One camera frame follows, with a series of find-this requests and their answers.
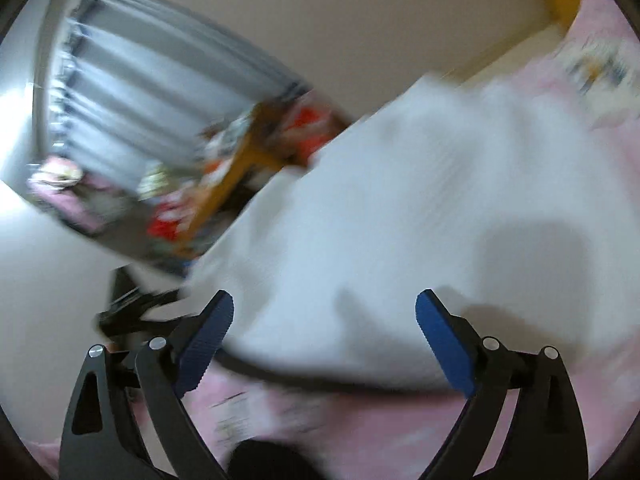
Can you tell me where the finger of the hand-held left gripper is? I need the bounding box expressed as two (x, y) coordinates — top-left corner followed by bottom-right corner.
(95, 265), (201, 351)

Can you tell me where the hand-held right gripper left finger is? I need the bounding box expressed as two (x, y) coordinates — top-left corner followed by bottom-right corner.
(59, 289), (235, 480)

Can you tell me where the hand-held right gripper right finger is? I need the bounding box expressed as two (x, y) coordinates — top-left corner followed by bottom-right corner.
(415, 289), (588, 480)

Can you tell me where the white printed zip hoodie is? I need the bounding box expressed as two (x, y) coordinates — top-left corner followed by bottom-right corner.
(182, 72), (640, 393)

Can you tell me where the pink printed bed sheet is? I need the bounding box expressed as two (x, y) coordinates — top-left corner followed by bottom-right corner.
(0, 0), (640, 480)

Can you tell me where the dark cloth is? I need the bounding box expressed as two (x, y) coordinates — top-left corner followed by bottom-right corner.
(227, 440), (326, 480)

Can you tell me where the pink soft item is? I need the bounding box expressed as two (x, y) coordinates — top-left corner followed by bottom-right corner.
(27, 156), (103, 233)

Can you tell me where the cluttered wooden shelf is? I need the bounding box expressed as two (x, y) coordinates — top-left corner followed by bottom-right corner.
(135, 90), (351, 261)

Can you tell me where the grey curtain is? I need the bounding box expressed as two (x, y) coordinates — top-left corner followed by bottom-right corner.
(32, 0), (311, 201)

